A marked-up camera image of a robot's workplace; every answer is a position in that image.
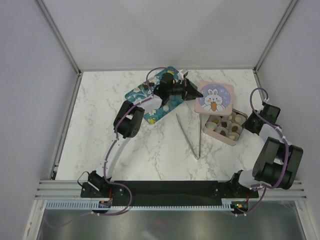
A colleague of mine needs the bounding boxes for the aluminium frame post right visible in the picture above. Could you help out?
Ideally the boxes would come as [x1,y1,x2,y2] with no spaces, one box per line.
[253,0,300,74]

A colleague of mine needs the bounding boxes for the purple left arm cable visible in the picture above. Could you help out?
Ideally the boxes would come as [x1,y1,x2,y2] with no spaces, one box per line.
[103,66,176,186]

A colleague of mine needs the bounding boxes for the metal tongs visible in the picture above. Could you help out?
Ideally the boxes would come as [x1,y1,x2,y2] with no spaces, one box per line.
[175,113,202,161]

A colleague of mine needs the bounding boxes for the pink chocolate box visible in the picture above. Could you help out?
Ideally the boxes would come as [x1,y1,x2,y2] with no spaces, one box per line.
[202,109,248,146]

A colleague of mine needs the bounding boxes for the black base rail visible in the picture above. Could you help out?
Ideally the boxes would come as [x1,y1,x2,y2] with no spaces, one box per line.
[80,180,259,206]

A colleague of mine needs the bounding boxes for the aluminium frame post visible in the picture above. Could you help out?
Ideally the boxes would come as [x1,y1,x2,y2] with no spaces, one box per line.
[34,0,82,76]
[253,0,300,74]

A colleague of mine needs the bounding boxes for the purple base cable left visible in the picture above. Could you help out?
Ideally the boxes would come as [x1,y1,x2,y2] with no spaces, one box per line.
[88,182,133,217]

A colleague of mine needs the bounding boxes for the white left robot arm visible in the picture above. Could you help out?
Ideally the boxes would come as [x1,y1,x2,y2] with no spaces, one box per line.
[79,68,203,197]

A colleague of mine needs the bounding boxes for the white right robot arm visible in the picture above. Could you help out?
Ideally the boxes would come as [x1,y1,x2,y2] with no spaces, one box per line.
[228,103,304,198]

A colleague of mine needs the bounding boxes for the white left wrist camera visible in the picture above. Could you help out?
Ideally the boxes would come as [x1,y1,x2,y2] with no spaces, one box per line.
[177,69,189,81]

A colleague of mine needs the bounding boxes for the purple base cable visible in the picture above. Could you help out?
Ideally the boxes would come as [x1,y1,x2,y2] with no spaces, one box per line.
[233,186,267,217]
[88,182,133,217]

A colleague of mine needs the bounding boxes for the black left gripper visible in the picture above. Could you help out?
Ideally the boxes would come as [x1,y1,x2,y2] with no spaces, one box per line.
[167,79,203,102]

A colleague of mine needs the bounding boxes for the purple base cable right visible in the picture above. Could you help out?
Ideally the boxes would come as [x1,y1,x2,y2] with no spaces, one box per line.
[233,186,267,217]

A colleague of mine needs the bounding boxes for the aluminium frame post left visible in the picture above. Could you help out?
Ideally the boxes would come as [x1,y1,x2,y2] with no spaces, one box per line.
[34,0,82,76]

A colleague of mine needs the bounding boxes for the white slotted cable duct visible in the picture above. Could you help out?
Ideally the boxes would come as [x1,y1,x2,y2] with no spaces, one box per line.
[45,199,249,211]

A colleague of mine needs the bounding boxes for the teal floral tray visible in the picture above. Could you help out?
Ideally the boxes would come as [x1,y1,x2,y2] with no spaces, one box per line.
[124,66,183,124]

